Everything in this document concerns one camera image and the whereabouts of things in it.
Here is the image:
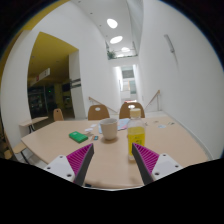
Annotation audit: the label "light blue printed sheet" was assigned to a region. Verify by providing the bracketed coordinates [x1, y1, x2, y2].
[98, 118, 131, 134]

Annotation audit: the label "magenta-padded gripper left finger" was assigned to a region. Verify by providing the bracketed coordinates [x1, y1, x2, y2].
[43, 143, 95, 187]

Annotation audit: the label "small wooden table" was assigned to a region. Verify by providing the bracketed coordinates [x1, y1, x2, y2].
[18, 116, 50, 134]

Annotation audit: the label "wooden chair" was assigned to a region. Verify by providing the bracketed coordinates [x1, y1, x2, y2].
[52, 108, 65, 122]
[3, 131, 29, 164]
[87, 104, 111, 121]
[118, 101, 146, 120]

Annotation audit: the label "round ceiling lights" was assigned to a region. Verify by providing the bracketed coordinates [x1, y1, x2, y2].
[106, 18, 132, 54]

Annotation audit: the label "green potted plant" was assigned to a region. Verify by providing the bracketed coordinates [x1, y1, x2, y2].
[106, 49, 118, 60]

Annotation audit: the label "green box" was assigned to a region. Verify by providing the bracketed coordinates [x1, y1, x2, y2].
[68, 130, 89, 144]

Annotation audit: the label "wooden stair handrail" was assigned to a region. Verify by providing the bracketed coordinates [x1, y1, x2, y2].
[143, 89, 162, 113]
[88, 96, 118, 114]

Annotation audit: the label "beige cup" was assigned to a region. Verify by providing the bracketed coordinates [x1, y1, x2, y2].
[99, 117, 119, 141]

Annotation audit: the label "white hanging sign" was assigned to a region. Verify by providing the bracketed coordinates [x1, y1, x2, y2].
[30, 67, 52, 87]

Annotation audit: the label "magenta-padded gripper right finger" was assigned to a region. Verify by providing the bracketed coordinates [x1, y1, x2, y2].
[131, 143, 184, 186]

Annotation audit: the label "dark wall sign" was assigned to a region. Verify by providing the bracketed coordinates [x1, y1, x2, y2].
[69, 78, 82, 89]

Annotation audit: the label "dark display shelf unit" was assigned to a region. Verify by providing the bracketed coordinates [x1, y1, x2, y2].
[28, 85, 56, 118]

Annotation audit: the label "yellow drink bottle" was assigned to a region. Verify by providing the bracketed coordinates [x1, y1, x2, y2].
[127, 108, 147, 162]

